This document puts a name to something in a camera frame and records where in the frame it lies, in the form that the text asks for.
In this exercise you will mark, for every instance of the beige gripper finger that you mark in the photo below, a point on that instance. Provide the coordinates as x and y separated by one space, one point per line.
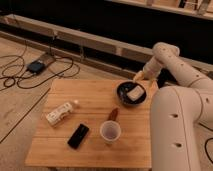
138 76
152 83

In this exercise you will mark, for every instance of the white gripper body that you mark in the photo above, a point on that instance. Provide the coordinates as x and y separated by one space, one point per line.
152 68

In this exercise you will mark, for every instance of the white sponge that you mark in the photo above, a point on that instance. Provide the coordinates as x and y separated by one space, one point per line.
135 93

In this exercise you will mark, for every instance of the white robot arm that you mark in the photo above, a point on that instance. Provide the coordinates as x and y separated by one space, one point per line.
175 109

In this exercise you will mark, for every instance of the dark ceramic bowl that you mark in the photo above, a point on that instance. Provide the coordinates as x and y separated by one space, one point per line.
124 88

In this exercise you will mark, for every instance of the small brown object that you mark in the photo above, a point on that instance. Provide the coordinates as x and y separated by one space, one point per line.
113 115

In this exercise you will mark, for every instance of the white paper cup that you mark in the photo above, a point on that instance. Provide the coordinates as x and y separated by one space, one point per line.
110 131

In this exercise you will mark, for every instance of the wooden table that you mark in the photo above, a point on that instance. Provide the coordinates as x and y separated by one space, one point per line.
97 98

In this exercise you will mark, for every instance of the black rectangular phone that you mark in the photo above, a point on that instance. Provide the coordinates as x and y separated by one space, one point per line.
78 136

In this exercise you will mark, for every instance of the blue power adapter box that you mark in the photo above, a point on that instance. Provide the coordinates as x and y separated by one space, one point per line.
36 67

